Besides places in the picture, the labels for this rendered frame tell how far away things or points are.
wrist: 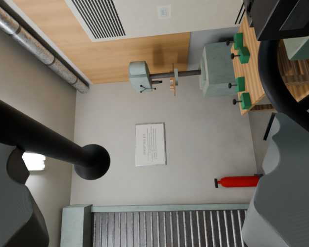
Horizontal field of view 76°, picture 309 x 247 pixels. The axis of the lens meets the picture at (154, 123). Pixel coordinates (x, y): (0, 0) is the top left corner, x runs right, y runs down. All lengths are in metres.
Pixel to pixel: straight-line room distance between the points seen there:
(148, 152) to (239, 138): 1.34
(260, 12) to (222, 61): 2.14
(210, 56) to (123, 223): 2.44
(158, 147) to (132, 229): 1.17
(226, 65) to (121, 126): 1.76
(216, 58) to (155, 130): 1.36
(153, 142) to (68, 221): 1.54
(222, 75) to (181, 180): 1.55
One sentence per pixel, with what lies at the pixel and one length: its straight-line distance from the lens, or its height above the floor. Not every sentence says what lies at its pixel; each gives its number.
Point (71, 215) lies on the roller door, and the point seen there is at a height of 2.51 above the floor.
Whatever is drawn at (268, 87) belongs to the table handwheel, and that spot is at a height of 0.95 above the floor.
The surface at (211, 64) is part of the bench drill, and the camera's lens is 2.32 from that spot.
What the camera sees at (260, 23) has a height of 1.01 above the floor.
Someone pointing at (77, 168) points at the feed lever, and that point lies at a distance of 0.20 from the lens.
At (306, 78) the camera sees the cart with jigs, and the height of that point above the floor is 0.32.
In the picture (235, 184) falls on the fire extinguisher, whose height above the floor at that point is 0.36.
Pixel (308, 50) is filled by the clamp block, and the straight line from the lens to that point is 0.27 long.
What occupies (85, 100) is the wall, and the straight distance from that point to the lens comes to 3.50.
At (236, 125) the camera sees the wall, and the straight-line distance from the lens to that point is 3.15.
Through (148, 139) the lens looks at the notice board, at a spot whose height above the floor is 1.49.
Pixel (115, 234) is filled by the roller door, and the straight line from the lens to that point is 3.18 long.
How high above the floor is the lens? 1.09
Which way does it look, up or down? 6 degrees up
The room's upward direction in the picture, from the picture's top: 94 degrees counter-clockwise
